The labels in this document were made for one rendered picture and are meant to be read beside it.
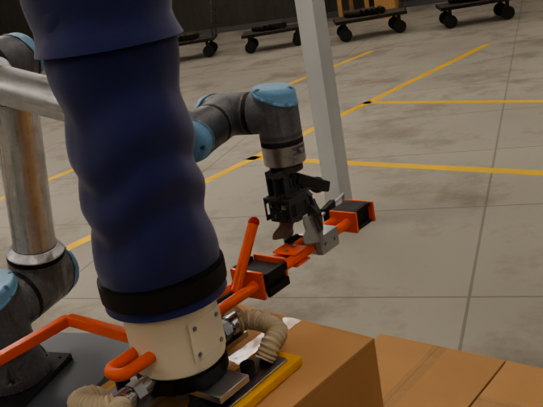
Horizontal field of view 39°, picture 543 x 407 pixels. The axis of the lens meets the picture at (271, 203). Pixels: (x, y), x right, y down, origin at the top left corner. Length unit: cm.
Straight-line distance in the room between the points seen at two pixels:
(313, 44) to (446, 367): 259
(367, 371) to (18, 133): 99
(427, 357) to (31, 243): 113
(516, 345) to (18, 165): 217
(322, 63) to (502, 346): 193
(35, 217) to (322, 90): 268
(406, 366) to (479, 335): 124
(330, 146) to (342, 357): 308
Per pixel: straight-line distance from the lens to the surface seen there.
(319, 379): 144
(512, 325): 349
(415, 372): 217
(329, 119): 444
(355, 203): 182
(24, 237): 204
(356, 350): 151
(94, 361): 212
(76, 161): 125
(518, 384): 211
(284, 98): 154
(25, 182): 197
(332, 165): 453
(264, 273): 153
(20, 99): 169
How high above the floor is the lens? 170
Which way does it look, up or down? 18 degrees down
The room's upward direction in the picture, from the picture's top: 10 degrees counter-clockwise
